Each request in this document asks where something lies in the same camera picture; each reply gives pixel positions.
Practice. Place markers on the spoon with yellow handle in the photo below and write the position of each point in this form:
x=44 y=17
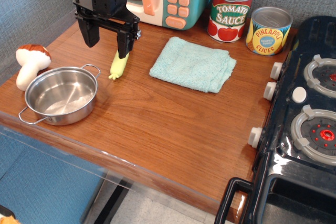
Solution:
x=118 y=66

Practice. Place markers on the white stove knob middle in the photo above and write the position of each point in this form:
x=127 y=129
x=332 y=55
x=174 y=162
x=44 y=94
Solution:
x=269 y=90

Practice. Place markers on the light blue folded towel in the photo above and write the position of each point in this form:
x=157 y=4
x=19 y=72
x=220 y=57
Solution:
x=193 y=66

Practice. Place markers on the stainless steel pot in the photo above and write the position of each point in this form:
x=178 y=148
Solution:
x=61 y=96

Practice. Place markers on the black toy stove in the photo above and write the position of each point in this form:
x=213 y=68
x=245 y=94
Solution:
x=294 y=168

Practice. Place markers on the white stove knob top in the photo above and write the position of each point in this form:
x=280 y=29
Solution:
x=276 y=70

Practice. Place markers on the plush mushroom toy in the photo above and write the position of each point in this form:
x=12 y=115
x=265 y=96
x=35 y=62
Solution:
x=32 y=58

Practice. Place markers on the white stove knob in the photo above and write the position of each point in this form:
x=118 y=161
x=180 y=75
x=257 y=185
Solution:
x=254 y=136
x=269 y=90
x=276 y=70

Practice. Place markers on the white stove knob bottom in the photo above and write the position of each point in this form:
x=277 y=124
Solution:
x=254 y=136

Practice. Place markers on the pineapple slices can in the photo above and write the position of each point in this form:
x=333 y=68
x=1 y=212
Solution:
x=268 y=30

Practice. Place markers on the tomato sauce can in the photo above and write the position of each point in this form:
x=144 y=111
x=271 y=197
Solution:
x=227 y=19

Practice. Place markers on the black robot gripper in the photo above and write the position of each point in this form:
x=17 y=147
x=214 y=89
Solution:
x=109 y=14

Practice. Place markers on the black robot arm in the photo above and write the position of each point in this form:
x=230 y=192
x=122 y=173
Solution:
x=43 y=20

